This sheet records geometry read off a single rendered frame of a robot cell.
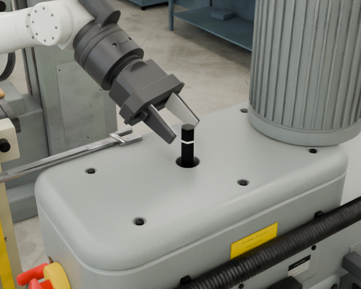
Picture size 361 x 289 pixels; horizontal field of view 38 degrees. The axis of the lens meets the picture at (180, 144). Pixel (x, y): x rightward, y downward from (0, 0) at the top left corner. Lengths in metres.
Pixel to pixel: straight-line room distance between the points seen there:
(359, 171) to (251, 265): 0.39
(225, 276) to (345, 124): 0.32
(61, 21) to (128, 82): 0.14
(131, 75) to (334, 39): 0.30
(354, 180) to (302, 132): 0.23
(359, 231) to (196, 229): 0.44
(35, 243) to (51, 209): 2.91
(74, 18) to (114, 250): 0.36
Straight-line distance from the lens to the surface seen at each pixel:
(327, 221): 0.86
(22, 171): 0.81
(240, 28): 6.78
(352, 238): 1.06
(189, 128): 0.78
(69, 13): 0.84
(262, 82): 0.87
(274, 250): 0.80
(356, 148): 1.16
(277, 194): 0.78
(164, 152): 0.84
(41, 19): 0.85
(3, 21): 0.97
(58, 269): 0.80
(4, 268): 3.07
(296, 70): 0.82
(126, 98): 0.79
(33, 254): 3.58
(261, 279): 0.89
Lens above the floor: 2.33
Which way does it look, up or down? 31 degrees down
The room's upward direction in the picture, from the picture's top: straight up
